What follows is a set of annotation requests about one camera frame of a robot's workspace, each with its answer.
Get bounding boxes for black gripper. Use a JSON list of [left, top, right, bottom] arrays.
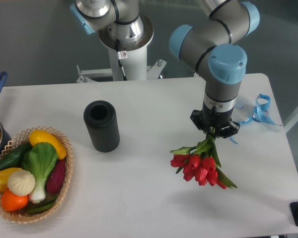
[[190, 105, 240, 138]]

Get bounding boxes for red tulip bouquet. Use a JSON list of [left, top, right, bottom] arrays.
[[170, 129, 237, 189]]

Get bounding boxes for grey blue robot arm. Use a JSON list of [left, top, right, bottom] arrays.
[[70, 0, 260, 138]]

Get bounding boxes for black ribbed vase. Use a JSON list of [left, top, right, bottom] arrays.
[[83, 100, 120, 153]]

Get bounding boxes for small light blue cap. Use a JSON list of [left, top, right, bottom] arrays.
[[235, 100, 244, 109]]

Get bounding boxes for blue ribbon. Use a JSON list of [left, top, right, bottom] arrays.
[[237, 93, 282, 131]]

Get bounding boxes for purple sweet potato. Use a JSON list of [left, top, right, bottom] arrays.
[[46, 160, 66, 193]]

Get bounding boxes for yellow squash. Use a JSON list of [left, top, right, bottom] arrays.
[[28, 129, 67, 160]]

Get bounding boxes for green bok choy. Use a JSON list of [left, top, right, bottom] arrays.
[[22, 142, 58, 204]]

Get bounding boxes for white steamed bun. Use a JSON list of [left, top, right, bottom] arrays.
[[7, 170, 36, 196]]

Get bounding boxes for green bean pods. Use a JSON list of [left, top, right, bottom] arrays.
[[25, 197, 57, 215]]

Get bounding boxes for dark green cucumber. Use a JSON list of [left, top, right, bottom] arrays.
[[0, 141, 32, 171]]

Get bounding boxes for woven bamboo basket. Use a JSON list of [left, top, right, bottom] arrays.
[[0, 126, 73, 224]]

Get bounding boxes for orange fruit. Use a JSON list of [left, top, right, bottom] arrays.
[[0, 190, 29, 212]]

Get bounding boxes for yellow bell pepper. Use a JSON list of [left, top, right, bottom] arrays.
[[0, 168, 22, 192]]

